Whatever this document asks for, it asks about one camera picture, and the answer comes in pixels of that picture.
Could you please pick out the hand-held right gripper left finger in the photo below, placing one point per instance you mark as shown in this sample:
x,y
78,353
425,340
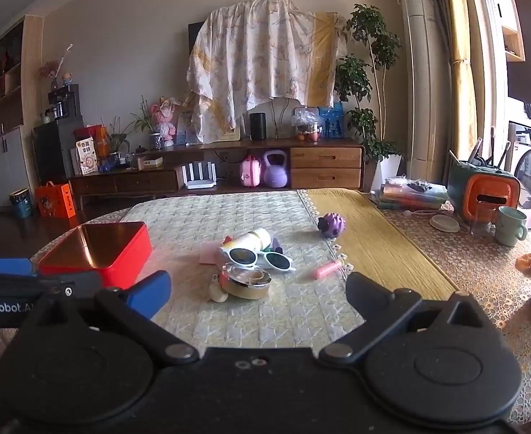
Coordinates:
x,y
149,294

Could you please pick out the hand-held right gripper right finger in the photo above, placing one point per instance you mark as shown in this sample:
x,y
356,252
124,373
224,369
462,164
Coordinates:
x,y
364,290

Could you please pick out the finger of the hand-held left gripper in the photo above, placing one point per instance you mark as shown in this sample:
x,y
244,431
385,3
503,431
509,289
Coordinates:
x,y
7,266

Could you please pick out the pink lip balm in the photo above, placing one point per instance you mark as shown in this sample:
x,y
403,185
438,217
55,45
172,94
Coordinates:
x,y
326,270

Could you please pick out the red tin box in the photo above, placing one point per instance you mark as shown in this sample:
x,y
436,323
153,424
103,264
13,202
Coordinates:
x,y
98,253

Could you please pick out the small white round object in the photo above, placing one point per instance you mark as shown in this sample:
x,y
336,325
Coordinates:
x,y
218,293

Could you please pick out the clear tape roll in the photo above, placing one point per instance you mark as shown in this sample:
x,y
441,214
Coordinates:
x,y
246,282

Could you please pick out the white sunglasses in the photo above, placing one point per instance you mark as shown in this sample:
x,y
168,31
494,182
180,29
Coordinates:
x,y
261,260

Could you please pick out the white cylindrical bottle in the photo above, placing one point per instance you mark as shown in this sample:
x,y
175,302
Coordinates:
x,y
247,238

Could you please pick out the teal bin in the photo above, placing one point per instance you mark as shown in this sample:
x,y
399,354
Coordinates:
x,y
21,205

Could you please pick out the orange gift box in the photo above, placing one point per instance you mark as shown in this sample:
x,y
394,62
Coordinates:
x,y
55,201

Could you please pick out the quilted cream mat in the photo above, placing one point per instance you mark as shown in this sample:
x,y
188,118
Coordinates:
x,y
193,217

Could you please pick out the stack of plastic folders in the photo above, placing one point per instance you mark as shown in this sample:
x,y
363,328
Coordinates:
x,y
410,196

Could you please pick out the white round lid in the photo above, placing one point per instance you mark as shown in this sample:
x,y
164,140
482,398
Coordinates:
x,y
445,223

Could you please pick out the white router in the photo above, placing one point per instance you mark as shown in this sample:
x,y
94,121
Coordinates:
x,y
198,183

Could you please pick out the lace patterned tablecloth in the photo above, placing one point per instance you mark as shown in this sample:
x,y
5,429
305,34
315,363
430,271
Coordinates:
x,y
487,280

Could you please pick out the black mini fridge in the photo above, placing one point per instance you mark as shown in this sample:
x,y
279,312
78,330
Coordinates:
x,y
57,149

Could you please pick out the flat cardboard box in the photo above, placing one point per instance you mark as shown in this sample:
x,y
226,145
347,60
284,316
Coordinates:
x,y
150,162

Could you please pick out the white snack box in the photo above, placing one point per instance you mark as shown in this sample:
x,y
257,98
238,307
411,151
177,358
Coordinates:
x,y
87,158

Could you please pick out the blue toy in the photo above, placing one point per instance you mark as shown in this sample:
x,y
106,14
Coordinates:
x,y
108,166

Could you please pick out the glass cup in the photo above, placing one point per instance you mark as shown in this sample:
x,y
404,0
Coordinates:
x,y
482,221

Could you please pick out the wooden television cabinet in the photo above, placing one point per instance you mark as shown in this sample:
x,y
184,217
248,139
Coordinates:
x,y
324,158

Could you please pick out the purple kettlebell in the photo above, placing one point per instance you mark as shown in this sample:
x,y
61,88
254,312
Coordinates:
x,y
275,174

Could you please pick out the small potted plant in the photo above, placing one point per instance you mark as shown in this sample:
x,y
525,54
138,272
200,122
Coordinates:
x,y
154,140

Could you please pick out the leafy potted plant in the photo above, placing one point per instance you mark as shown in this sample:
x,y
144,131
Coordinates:
x,y
116,142

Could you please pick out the red orange box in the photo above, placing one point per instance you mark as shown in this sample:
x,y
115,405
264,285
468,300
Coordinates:
x,y
100,138

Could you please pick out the pink toy case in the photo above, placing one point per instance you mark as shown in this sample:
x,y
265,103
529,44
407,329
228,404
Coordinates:
x,y
250,172

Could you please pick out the green mug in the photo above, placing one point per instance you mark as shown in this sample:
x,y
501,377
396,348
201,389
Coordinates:
x,y
509,226

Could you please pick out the green orange utensil holder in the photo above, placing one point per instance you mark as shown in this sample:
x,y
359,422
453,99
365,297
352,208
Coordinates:
x,y
489,190

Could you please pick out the black coffee machine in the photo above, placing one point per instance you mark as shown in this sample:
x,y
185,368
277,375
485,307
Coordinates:
x,y
66,104

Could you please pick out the pink doll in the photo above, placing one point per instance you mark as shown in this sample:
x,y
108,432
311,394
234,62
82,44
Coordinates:
x,y
166,120

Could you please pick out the plastic bag of fruit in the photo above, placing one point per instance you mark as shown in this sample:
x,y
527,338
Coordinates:
x,y
307,124

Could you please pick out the vase with dried flowers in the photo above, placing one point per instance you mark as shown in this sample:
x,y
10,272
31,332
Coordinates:
x,y
54,82

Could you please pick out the black speaker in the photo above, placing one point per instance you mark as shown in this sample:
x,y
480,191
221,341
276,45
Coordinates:
x,y
258,125

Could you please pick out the small figurine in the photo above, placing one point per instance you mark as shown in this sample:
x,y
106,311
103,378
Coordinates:
x,y
68,77

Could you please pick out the standing air conditioner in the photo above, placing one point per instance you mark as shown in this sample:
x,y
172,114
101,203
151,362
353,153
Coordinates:
x,y
426,77

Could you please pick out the yellow curtain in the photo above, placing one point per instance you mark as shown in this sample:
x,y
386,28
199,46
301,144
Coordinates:
x,y
460,77

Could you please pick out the floral sheet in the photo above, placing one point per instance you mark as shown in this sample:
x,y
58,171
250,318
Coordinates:
x,y
265,54

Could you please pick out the tall potted plant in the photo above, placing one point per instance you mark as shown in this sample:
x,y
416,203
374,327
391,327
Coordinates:
x,y
369,31

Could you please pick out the black television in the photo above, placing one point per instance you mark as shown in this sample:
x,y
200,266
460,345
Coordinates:
x,y
194,38

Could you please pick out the wooden wall shelving unit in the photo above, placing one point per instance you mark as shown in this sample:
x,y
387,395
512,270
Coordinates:
x,y
7,99

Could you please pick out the picture frame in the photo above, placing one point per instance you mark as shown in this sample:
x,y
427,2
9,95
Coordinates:
x,y
184,126

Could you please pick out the wooden wall shelf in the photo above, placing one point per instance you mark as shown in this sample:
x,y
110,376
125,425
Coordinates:
x,y
512,40

